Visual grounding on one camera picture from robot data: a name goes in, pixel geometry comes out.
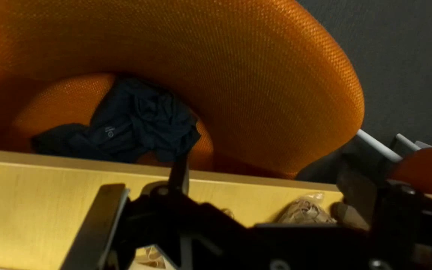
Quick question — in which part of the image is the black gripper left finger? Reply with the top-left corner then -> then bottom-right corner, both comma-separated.
60,183 -> 132,270

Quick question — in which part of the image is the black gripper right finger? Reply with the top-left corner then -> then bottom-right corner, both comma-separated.
335,157 -> 432,270

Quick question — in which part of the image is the orange fabric chair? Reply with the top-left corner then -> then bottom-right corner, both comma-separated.
0,0 -> 365,177

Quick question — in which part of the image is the dark navy shirt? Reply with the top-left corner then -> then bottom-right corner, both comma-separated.
32,76 -> 201,163

